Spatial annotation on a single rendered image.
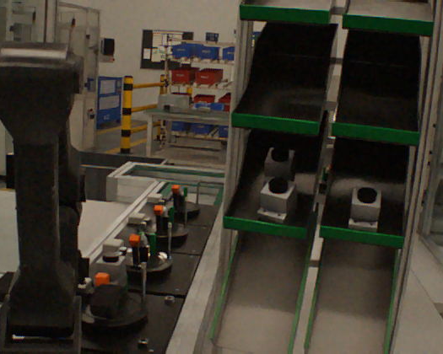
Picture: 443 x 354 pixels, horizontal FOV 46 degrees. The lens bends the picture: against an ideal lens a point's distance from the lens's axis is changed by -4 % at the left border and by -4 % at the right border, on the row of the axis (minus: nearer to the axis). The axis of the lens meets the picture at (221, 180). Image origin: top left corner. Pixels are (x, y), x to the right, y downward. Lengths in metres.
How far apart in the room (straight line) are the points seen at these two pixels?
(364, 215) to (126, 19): 11.68
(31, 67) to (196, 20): 11.37
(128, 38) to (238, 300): 11.52
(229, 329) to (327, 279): 0.19
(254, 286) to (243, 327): 0.08
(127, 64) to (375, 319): 11.58
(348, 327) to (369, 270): 0.11
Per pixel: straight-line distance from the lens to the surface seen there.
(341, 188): 0.95
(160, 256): 1.27
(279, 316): 0.92
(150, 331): 0.98
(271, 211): 0.83
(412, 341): 1.31
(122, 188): 2.18
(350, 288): 0.96
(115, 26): 12.47
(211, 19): 11.75
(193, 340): 0.98
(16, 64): 0.49
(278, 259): 0.96
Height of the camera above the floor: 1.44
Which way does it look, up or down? 13 degrees down
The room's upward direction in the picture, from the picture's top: 4 degrees clockwise
